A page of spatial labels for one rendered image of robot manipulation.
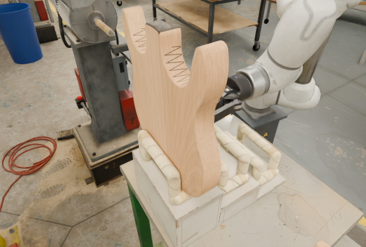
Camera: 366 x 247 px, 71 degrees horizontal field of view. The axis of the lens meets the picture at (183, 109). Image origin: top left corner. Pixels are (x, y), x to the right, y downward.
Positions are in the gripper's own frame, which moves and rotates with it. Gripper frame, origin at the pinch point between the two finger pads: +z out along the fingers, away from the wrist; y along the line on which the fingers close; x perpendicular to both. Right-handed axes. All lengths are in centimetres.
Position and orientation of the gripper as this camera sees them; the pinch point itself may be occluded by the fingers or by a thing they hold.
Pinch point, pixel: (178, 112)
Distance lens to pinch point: 61.8
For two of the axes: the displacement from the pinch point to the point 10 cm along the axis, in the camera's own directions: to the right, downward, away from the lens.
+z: -8.5, 3.4, -4.1
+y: -5.3, -5.1, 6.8
